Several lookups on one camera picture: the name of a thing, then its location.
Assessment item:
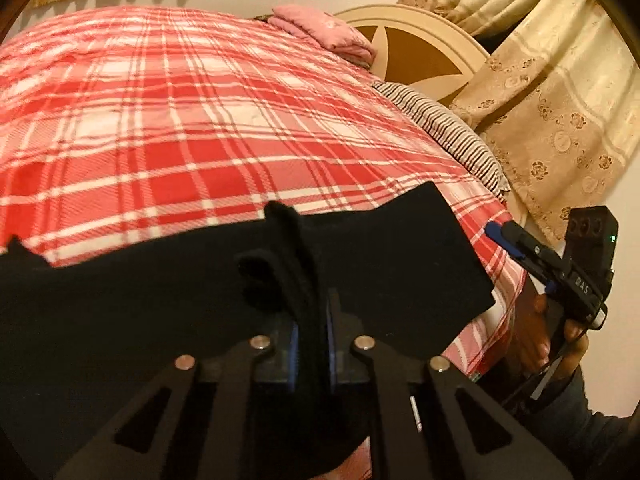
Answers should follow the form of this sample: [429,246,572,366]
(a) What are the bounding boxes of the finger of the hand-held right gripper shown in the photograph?
[484,221,560,297]
[501,221,568,275]

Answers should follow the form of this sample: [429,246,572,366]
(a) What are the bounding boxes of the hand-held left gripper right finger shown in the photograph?
[326,287,576,480]

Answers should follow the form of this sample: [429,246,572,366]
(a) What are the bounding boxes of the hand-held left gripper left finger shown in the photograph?
[55,319,302,480]

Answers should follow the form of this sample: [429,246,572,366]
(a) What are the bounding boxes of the black pants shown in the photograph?
[0,181,496,480]

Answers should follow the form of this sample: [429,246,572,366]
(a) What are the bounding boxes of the person's right forearm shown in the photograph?
[520,362,640,480]

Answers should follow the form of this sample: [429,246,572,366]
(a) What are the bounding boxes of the person's right hand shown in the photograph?
[514,292,591,377]

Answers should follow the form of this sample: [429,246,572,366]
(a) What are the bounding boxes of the striped pillow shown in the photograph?
[371,81,512,202]

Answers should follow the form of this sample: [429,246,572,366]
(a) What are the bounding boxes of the beige floral long curtain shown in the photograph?
[396,0,640,247]

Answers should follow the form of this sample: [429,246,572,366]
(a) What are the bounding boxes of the cream and brown headboard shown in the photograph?
[332,4,493,107]

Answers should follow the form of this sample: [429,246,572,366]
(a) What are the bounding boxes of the bed with red plaid sheet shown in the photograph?
[0,5,531,383]

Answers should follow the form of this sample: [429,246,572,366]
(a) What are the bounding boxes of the pink folded blanket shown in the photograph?
[267,4,377,64]

